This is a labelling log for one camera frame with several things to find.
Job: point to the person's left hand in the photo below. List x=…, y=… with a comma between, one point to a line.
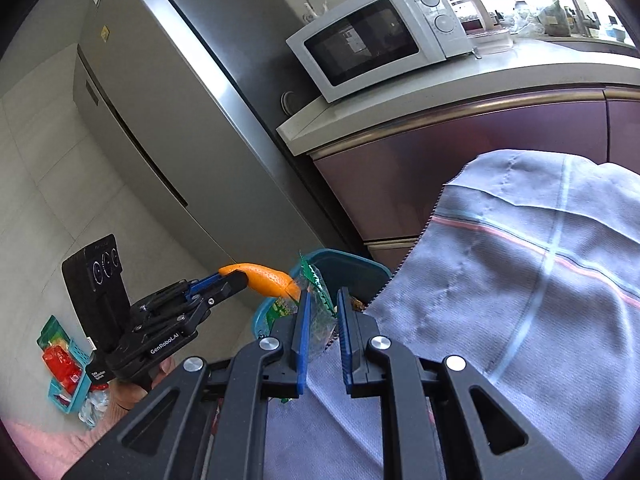
x=135, y=392

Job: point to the grey striped cloth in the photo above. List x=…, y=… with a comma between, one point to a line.
x=500, y=310

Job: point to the silver refrigerator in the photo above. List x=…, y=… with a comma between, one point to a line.
x=165, y=85

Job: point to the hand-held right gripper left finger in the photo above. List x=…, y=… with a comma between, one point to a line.
x=301, y=350

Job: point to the orange peel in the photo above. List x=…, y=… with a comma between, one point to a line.
x=265, y=277

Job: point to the maroon kitchen counter cabinet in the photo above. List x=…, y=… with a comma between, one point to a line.
x=400, y=175

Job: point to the green clear plastic wrapper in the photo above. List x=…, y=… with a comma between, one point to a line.
x=320, y=325

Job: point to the teal plastic basket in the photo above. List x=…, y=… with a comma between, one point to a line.
x=82, y=360

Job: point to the red packet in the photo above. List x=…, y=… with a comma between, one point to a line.
x=61, y=370

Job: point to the glass kettle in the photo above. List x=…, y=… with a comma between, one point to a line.
x=470, y=7

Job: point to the white microwave oven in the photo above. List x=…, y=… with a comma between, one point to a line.
x=370, y=40

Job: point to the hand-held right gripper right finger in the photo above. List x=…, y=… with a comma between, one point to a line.
x=346, y=350

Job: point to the clear plastic tray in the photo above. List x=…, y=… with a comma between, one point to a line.
x=492, y=40

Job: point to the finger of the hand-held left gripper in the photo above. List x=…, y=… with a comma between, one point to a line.
x=227, y=286
x=207, y=282

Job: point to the green packet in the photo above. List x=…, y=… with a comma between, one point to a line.
x=51, y=330

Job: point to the teal trash bin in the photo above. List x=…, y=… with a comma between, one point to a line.
x=350, y=272

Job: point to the jars on counter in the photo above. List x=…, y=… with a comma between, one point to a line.
x=540, y=15

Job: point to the person's left forearm pink sleeve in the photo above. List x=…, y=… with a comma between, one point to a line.
x=55, y=450

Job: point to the white plastic bags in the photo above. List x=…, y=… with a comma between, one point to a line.
x=94, y=405

